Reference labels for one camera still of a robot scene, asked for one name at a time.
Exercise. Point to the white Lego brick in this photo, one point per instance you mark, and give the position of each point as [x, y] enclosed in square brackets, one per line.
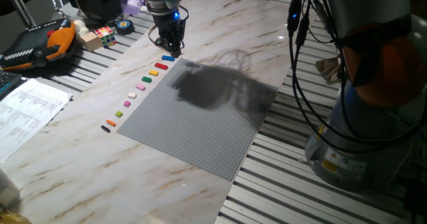
[132, 95]

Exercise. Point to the marble pattern table sheet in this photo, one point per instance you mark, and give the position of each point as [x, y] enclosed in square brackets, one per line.
[83, 184]

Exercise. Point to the small black Lego brick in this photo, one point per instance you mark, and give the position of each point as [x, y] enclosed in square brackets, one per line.
[105, 129]

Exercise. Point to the blue Lego brick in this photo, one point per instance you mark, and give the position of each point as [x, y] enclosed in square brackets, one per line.
[167, 58]

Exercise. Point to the yellow Lego brick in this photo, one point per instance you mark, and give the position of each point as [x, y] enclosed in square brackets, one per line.
[153, 73]

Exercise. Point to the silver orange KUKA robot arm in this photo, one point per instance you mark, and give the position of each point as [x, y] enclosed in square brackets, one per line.
[367, 4]

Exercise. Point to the black filament spool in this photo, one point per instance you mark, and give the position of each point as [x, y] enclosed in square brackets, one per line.
[95, 0]

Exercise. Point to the red Lego brick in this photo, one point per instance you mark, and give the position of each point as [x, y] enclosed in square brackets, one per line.
[161, 66]

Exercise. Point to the grey Lego baseplate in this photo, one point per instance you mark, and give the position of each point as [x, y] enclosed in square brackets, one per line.
[173, 144]

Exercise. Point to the gold foil bag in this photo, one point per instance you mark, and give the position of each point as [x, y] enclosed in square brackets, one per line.
[11, 217]

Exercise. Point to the translucent purple object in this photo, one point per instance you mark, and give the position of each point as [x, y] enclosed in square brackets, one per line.
[131, 6]

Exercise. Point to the pink Lego brick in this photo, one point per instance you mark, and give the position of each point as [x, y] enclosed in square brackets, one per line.
[140, 87]

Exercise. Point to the small lime Lego brick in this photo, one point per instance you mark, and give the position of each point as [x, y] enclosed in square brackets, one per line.
[119, 114]

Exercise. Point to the green Lego brick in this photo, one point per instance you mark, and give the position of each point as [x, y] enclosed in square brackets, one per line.
[146, 79]

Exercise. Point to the printed paper sheet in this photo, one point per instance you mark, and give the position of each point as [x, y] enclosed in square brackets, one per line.
[26, 114]

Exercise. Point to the small magenta Lego brick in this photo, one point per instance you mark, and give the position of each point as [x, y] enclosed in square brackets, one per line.
[127, 104]

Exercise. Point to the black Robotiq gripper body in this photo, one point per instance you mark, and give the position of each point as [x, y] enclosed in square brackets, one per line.
[170, 24]

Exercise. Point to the Rubik's cube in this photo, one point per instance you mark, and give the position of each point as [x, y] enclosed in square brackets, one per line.
[105, 37]

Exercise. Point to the shiny metal bracket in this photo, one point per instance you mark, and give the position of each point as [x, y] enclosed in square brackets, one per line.
[328, 70]

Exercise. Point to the small orange Lego brick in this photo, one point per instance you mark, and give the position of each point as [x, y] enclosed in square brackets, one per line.
[111, 123]

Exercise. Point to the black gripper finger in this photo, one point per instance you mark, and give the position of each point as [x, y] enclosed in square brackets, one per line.
[168, 46]
[178, 47]

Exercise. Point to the black orange teach pendant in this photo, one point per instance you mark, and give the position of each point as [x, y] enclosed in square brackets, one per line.
[30, 47]

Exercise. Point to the white round figurine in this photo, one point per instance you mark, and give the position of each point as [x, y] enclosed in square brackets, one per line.
[80, 26]

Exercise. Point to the wooden cube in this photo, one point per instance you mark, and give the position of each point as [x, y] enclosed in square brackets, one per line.
[90, 42]

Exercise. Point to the person's dark sleeved forearm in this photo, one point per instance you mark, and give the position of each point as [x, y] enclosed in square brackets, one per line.
[10, 2]

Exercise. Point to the black disc with yellow centre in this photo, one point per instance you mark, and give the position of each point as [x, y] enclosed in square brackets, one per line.
[124, 26]

